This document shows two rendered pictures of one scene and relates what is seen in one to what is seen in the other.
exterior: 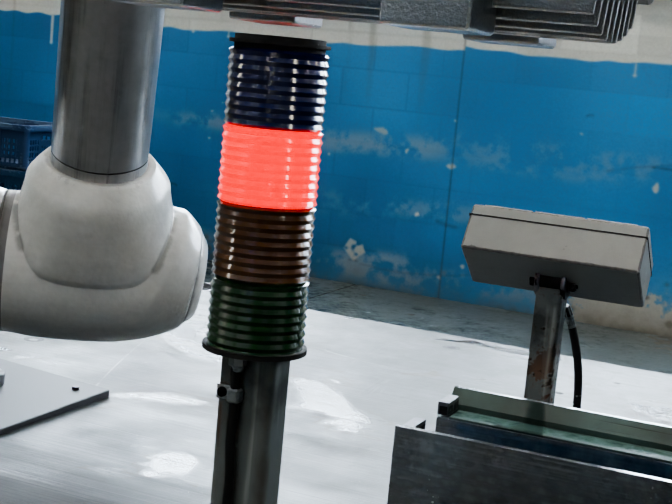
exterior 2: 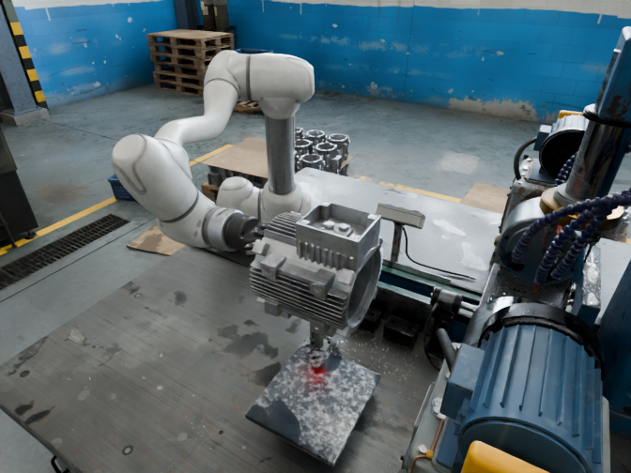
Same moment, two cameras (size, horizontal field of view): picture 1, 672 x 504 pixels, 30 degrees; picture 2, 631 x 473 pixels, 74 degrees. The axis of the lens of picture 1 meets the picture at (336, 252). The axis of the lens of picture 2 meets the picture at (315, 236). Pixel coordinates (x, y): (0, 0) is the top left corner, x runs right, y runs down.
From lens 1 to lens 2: 0.65 m
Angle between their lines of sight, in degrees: 25
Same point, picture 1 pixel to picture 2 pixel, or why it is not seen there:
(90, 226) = (281, 206)
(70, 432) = not seen: hidden behind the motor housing
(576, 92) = (454, 22)
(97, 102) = (279, 179)
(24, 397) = not seen: hidden behind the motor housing
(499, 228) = (384, 210)
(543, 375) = (396, 244)
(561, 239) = (400, 215)
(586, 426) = (402, 268)
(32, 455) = not seen: hidden behind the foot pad
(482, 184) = (419, 59)
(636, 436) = (413, 272)
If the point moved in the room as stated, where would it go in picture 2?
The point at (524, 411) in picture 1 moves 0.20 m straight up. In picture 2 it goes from (387, 264) to (392, 215)
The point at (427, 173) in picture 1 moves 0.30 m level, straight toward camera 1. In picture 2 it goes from (399, 56) to (398, 60)
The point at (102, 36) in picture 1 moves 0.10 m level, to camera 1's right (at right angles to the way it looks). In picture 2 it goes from (278, 167) to (305, 168)
